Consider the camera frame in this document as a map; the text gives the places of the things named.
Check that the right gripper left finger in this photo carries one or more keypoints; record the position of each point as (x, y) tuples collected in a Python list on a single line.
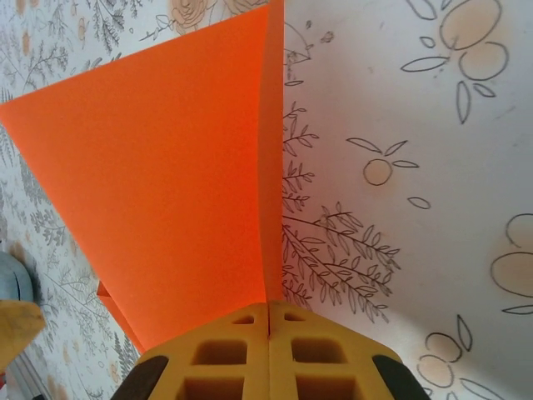
[(225, 358)]

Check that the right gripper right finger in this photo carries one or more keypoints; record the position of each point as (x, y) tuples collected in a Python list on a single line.
[(316, 358)]

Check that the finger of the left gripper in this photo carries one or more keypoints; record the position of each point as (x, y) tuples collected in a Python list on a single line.
[(18, 329)]

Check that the orange paper sheet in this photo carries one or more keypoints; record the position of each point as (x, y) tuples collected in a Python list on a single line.
[(166, 166)]

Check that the grey-blue sponge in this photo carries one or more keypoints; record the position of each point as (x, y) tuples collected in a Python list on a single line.
[(14, 279)]

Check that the floral printed tablecloth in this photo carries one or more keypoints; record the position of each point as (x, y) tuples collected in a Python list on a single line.
[(416, 208)]

